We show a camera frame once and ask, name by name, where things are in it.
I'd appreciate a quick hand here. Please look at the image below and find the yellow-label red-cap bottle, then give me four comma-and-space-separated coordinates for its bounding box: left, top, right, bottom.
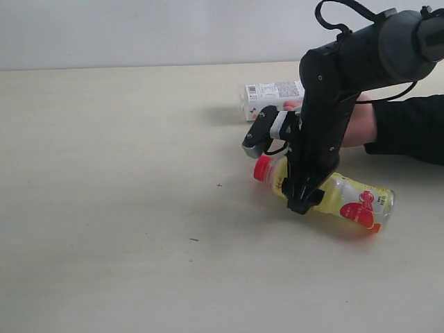
253, 155, 395, 232

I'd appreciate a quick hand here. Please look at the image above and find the person's open bare hand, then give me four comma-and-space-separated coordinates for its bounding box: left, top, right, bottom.
342, 93, 377, 148

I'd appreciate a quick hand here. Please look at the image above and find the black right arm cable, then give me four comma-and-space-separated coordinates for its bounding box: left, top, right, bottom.
314, 0, 422, 103

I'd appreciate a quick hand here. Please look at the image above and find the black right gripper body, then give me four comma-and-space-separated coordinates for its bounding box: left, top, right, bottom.
288, 44, 363, 184

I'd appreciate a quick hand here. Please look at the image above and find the square white-label clear bottle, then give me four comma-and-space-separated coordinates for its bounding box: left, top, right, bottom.
239, 80, 305, 122

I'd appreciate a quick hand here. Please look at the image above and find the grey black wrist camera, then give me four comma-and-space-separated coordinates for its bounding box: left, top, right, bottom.
241, 105, 300, 159

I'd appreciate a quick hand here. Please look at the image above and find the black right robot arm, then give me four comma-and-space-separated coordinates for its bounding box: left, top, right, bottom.
282, 1, 443, 214

